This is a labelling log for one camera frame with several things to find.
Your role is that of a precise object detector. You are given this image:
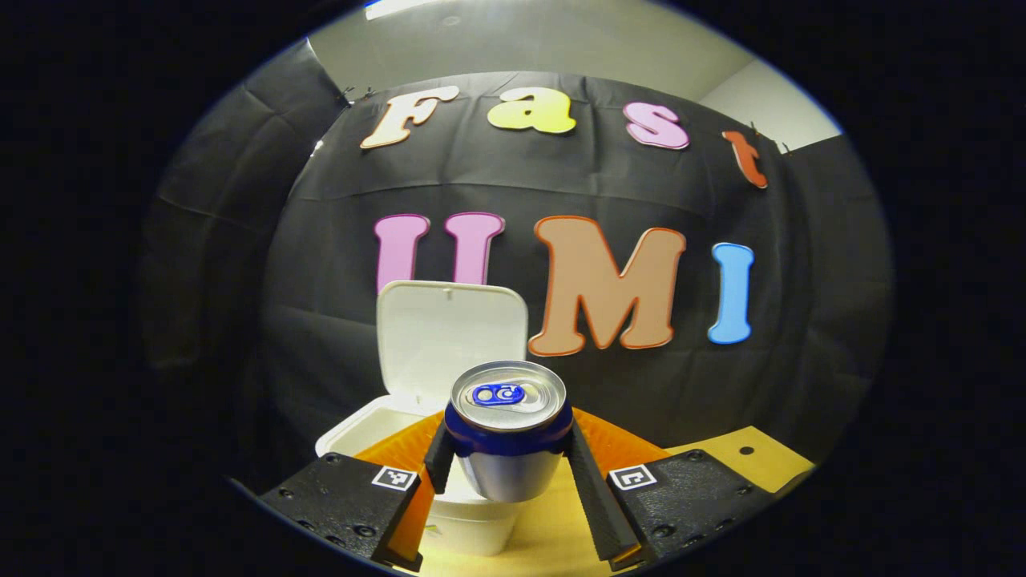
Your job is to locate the wooden desktop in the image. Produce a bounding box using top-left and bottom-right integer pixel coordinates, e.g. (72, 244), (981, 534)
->
(401, 425), (817, 577)

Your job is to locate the black backdrop cloth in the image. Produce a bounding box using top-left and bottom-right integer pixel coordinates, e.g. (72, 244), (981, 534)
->
(140, 36), (895, 498)

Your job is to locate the ceiling light panel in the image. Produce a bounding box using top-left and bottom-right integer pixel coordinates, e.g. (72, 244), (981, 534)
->
(365, 0), (434, 21)

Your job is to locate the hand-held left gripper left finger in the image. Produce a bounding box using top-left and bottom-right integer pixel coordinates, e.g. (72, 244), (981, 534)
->
(261, 413), (458, 573)

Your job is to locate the blue pop can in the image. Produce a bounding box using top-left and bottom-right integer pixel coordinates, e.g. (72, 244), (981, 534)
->
(443, 360), (575, 504)

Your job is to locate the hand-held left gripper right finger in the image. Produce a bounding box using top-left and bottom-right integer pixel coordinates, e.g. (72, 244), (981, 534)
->
(565, 409), (774, 571)

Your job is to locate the white desktop garbage bin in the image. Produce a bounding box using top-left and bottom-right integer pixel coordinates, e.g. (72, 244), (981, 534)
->
(315, 280), (530, 558)

